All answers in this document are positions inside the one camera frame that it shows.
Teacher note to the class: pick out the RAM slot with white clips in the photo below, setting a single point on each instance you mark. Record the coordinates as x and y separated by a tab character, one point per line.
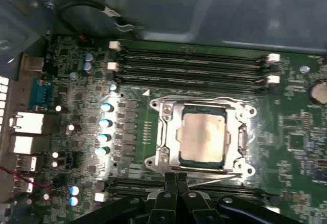
217	53
217	74

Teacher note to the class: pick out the silver port housing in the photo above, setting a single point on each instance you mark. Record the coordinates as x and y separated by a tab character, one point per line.
26	163
26	144
26	123
32	63
25	185

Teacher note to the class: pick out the metal locking lever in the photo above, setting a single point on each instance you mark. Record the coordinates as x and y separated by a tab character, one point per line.
189	97
217	179

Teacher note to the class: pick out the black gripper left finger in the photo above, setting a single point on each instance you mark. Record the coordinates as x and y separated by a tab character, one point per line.
166	208

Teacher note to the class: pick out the blue top capacitor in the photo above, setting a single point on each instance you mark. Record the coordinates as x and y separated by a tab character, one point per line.
74	190
87	67
106	107
101	151
104	123
103	138
73	201
88	57
113	87

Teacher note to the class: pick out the blue port connector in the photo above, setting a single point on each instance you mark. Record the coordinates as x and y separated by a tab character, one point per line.
41	94

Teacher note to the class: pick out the green motherboard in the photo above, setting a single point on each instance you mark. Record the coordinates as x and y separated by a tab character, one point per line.
293	121

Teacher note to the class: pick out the round coin cell battery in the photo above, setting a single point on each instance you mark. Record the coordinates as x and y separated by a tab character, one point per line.
318	92

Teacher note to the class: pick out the silver CPU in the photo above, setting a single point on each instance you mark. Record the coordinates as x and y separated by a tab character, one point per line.
204	137

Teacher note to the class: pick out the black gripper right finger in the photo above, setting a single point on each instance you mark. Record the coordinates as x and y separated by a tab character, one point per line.
194	208

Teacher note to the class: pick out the CPU socket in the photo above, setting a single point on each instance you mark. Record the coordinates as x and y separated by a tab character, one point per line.
166	109

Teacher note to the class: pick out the metal socket cover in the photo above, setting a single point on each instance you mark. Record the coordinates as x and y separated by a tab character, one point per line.
170	134

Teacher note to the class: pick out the black PC case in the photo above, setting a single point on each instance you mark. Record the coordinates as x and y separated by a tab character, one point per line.
230	9

